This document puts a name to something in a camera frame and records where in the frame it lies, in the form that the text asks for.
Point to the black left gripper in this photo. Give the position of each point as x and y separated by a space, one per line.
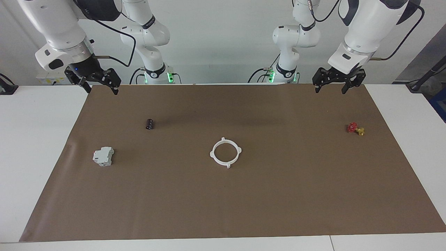
343 77

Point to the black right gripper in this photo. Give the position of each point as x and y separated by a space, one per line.
83 69

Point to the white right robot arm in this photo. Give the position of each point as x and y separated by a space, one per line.
52 24

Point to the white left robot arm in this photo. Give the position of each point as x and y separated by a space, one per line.
362 24

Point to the white box with labels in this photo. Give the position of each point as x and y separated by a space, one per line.
45 81

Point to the black cylindrical capacitor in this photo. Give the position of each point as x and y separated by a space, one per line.
150 124

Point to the grey circuit breaker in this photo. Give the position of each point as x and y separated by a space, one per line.
102 157

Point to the black stand with pole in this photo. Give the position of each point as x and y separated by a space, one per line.
423 78

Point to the grey partition panel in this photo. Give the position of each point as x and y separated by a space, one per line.
423 52

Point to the blue crate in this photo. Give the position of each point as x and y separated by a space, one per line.
439 104

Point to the brown paper mat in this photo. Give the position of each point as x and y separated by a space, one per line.
223 202

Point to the black table clamp mount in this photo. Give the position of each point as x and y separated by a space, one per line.
7 89

